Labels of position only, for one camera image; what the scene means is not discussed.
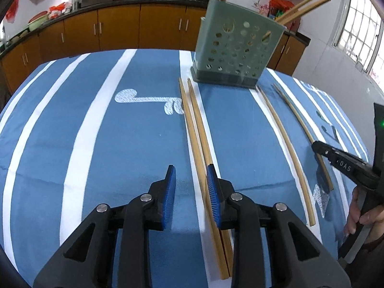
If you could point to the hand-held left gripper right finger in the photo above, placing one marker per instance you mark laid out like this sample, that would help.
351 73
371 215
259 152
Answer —
213 198

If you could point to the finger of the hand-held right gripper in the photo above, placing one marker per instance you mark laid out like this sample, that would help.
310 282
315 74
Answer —
345 166

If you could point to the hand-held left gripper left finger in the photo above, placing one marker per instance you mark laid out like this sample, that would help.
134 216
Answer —
168 198

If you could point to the green perforated utensil holder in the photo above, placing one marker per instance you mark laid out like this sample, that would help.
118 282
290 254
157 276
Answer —
204 21

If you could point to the person's right hand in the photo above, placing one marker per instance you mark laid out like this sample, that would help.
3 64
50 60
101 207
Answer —
372 217

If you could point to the blue white striped tablecloth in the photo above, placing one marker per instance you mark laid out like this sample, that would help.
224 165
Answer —
135 156

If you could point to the barred window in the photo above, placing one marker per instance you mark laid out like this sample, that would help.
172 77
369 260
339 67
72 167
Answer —
363 27

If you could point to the red plastic bags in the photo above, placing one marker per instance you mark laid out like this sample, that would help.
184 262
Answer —
280 2

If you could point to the wooden base cabinets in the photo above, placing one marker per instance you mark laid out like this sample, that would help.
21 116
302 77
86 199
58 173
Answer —
120 27

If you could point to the orange plastic bag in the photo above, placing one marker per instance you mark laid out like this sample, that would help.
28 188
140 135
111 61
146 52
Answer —
57 9

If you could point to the green basin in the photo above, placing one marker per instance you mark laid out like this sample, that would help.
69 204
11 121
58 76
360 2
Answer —
38 21

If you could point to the hanging red plastic bag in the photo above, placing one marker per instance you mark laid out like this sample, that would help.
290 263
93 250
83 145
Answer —
13 9

